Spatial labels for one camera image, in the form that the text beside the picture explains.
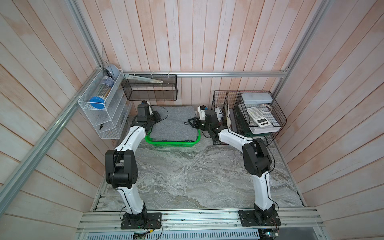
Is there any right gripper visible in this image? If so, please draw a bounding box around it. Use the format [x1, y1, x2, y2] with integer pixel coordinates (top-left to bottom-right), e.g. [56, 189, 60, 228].
[187, 117, 212, 133]

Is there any grey felt mat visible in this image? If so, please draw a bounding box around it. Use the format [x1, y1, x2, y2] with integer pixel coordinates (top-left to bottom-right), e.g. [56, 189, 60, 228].
[150, 106, 199, 143]

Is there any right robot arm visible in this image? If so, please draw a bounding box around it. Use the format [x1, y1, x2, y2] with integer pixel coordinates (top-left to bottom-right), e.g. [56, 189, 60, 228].
[185, 108, 281, 230]

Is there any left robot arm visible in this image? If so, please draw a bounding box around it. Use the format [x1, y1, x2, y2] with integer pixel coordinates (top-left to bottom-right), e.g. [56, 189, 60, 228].
[105, 101, 162, 234]

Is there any green plastic basket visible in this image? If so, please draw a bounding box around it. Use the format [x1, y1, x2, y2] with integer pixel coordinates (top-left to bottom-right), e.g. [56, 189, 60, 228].
[145, 127, 201, 147]

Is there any green book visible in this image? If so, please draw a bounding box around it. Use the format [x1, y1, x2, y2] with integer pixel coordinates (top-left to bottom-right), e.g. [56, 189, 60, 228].
[234, 106, 270, 138]

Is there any white flat box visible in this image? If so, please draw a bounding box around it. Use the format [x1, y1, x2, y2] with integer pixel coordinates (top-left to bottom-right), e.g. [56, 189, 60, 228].
[241, 93, 273, 104]

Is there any blue capped clear tube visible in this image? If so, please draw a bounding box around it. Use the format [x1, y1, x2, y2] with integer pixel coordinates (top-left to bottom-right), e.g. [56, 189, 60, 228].
[89, 76, 115, 109]

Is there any white calculator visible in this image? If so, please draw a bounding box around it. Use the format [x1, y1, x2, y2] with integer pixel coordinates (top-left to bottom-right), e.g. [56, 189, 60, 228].
[247, 107, 271, 128]

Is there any grey round bowl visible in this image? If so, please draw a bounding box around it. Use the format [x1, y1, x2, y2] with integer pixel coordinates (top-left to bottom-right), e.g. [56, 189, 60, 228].
[104, 64, 120, 81]

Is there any black mesh wall basket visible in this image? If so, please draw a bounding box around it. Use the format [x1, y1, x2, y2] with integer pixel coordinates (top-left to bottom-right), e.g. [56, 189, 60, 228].
[121, 74, 178, 101]

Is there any white mesh wall shelf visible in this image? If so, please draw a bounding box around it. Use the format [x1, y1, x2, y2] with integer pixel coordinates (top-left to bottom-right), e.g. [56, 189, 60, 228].
[78, 69, 132, 140]

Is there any black wire grid organizer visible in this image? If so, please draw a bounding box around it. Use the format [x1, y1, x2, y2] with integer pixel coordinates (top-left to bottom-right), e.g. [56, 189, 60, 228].
[211, 90, 287, 145]

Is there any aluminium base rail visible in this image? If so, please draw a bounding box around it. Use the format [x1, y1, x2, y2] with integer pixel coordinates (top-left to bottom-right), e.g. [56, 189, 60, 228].
[75, 207, 330, 240]

